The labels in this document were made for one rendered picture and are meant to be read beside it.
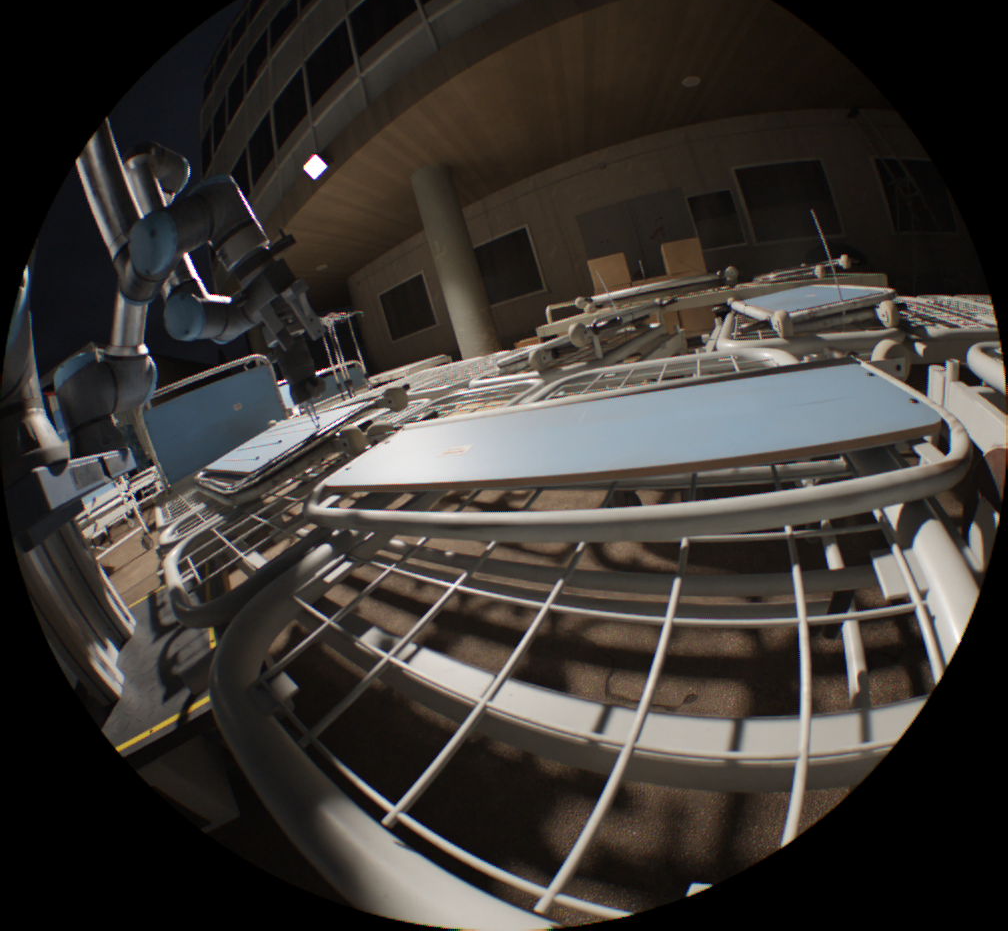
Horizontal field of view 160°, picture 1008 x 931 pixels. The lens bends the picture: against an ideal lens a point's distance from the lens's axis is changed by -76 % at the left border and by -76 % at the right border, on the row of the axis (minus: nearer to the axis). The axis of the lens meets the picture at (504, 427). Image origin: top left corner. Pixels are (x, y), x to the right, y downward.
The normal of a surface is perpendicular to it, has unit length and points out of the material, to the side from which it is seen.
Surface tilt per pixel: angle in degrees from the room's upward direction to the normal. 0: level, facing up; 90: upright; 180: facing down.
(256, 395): 90
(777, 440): 1
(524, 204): 90
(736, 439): 1
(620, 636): 0
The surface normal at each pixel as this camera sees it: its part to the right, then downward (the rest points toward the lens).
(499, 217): -0.50, 0.37
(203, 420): 0.83, -0.08
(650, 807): -0.27, -0.93
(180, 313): 0.15, 0.31
